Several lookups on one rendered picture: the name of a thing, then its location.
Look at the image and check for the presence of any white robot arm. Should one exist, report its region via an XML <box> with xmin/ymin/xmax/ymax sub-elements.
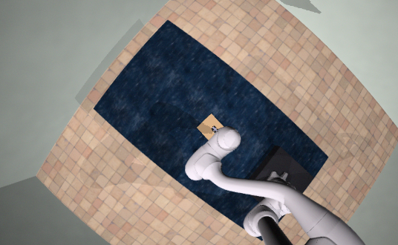
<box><xmin>185</xmin><ymin>126</ymin><xmax>365</xmax><ymax>245</ymax></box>

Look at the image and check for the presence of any peach square mat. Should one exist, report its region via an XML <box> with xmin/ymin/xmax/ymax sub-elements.
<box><xmin>197</xmin><ymin>114</ymin><xmax>223</xmax><ymax>140</ymax></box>

